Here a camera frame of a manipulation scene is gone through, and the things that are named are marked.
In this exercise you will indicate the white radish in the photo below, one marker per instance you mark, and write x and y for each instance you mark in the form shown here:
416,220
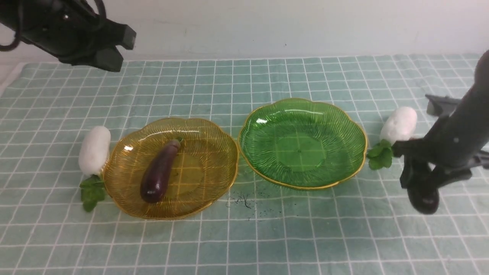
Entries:
400,126
93,156

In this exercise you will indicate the amber plastic plate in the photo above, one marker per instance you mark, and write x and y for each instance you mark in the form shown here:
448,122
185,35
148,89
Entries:
203,170

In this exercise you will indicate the purple eggplant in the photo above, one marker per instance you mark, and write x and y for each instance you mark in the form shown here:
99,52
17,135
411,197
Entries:
424,199
155,180

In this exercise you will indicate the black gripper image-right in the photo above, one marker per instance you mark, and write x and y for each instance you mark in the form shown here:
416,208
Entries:
423,167

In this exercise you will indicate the green checkered tablecloth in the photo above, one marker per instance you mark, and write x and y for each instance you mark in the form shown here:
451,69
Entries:
365,226

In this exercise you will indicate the green plastic plate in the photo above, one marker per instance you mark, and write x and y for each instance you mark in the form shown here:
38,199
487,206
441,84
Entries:
303,145

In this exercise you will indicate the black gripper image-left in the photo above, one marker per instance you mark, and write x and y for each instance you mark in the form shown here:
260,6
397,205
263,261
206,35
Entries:
62,28

